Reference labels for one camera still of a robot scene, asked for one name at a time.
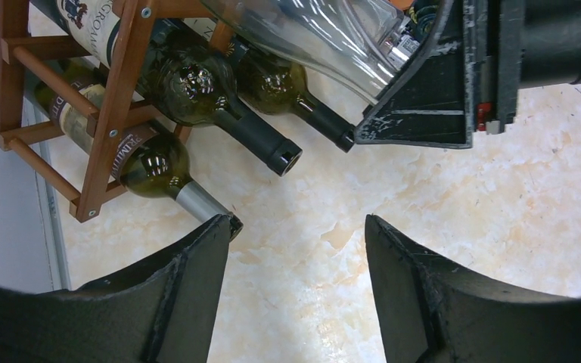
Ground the brown wooden wine rack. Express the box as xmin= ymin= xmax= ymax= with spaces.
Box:
xmin=0 ymin=1 xmax=205 ymax=222

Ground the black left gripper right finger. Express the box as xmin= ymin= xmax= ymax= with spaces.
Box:
xmin=365 ymin=215 xmax=581 ymax=362

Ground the clear glass wine bottle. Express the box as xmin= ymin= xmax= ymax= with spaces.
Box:
xmin=203 ymin=0 xmax=420 ymax=104

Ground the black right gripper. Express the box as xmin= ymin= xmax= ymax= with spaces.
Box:
xmin=355 ymin=1 xmax=581 ymax=150

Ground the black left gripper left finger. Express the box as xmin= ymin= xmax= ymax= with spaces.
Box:
xmin=0 ymin=216 xmax=232 ymax=362

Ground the green bottle black neck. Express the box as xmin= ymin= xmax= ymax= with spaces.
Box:
xmin=225 ymin=35 xmax=355 ymax=152

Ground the green bottle white label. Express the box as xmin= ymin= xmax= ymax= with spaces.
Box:
xmin=33 ymin=1 xmax=302 ymax=176

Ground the green bottle silver neck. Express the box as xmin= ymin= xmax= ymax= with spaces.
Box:
xmin=25 ymin=71 xmax=242 ymax=228

